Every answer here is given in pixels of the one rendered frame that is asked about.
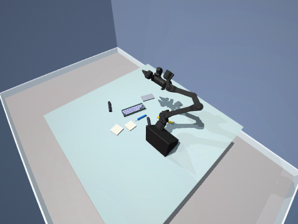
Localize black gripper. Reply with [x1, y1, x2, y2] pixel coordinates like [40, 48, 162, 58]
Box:
[142, 70, 161, 84]

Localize cream square flat block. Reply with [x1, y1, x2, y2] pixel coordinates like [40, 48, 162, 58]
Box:
[124, 121, 136, 131]

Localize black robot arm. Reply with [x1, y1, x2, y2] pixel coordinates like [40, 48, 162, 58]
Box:
[154, 67, 203, 131]

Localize grey keyboard with white letter keys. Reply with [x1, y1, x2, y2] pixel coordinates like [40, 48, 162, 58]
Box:
[121, 103, 145, 117]

